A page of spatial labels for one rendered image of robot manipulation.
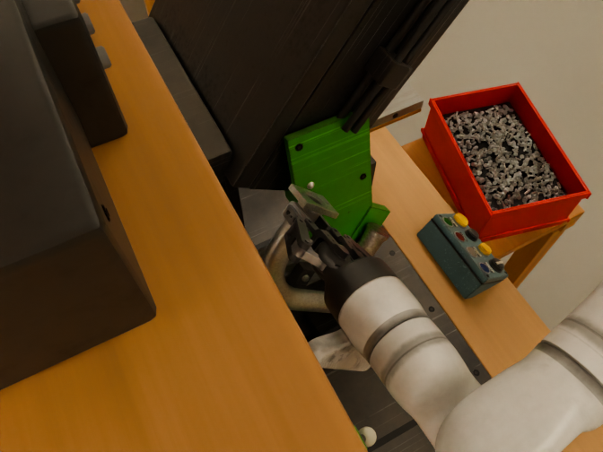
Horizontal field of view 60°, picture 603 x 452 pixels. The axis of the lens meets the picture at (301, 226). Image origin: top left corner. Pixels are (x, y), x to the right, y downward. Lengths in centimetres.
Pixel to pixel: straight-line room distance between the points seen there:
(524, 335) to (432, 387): 54
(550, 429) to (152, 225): 30
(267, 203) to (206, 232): 78
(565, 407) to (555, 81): 247
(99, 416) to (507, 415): 29
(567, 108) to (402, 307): 230
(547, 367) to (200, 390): 29
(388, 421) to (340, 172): 40
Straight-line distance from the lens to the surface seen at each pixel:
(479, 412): 42
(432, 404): 48
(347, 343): 52
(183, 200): 27
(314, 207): 59
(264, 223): 101
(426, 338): 47
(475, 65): 278
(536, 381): 44
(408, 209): 104
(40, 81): 20
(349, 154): 70
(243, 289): 24
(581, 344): 45
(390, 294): 49
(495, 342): 96
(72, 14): 25
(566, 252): 224
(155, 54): 82
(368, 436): 81
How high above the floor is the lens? 175
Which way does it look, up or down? 59 degrees down
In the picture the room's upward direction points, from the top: straight up
